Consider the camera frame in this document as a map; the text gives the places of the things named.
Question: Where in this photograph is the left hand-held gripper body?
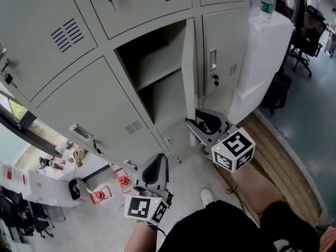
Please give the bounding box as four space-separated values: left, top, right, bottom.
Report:
123 185 174 225

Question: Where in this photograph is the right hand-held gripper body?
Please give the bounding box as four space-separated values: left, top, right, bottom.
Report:
202 125 257 173

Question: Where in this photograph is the grey locker door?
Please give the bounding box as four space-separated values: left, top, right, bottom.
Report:
181 16 201 147

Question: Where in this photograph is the grey metal locker cabinet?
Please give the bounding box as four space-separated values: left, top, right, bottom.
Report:
0 0 253 172

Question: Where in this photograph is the person's right forearm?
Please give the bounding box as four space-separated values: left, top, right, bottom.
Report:
232 164 286 220

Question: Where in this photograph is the person's left forearm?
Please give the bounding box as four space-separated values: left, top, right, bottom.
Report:
123 220 158 252

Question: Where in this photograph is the wooden slat platform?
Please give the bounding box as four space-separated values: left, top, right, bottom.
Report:
209 113 323 222

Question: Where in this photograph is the person's right white shoe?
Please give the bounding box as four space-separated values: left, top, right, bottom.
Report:
201 188 215 207

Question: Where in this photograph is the small white appliance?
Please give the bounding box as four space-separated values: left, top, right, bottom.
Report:
68 178 87 202

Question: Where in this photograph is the brown paper bag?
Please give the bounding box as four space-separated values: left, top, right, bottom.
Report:
72 143 87 167

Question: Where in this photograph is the black backpack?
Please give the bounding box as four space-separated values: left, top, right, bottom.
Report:
262 72 293 115

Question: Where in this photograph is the person's black clothing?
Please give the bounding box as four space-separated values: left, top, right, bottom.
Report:
157 199 321 252

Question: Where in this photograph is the white foam box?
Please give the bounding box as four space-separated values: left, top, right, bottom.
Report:
234 10 295 103

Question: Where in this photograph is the dark jar with white label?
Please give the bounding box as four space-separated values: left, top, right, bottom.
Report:
49 159 64 171

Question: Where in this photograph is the flat white box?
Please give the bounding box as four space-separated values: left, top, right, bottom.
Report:
22 169 87 208

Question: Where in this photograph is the black swivel chair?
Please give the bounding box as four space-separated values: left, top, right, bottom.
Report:
0 186 66 238

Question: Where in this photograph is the clear water bottle green label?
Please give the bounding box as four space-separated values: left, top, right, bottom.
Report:
259 0 275 25

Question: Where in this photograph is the black mesh office chair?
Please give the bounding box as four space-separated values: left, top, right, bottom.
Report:
287 5 326 78

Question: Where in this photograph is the clear plastic bag red label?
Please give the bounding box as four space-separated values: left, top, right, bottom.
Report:
0 161 29 194

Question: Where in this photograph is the dark hanging jacket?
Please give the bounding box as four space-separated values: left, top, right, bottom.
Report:
275 0 307 28

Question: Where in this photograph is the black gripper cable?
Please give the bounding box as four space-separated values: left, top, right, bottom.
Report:
148 224 167 237

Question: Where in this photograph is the thin black cord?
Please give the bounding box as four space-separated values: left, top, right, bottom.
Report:
225 185 247 215

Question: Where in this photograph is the black window frame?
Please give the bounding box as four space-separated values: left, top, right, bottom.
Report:
0 98 69 154

